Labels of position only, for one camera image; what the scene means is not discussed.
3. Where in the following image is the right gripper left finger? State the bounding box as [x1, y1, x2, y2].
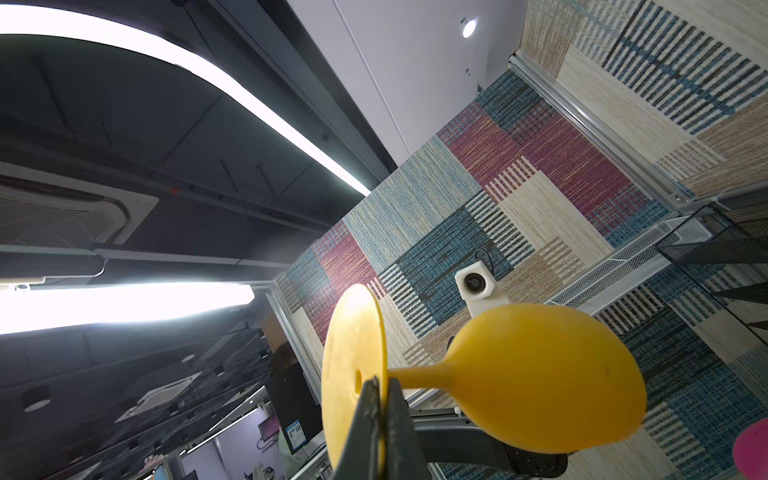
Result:
[334, 377, 382, 480]

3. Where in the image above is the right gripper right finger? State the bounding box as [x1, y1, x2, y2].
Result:
[383, 378, 432, 480]

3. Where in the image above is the yellow plastic wine glass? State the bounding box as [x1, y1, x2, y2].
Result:
[321, 284, 647, 473]

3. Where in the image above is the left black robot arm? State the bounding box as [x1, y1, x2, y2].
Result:
[410, 408, 568, 479]

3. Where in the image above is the pink plastic wine glass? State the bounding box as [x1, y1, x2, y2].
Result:
[732, 418, 768, 480]

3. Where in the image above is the black wire shelf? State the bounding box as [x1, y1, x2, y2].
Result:
[655, 189, 767, 345]

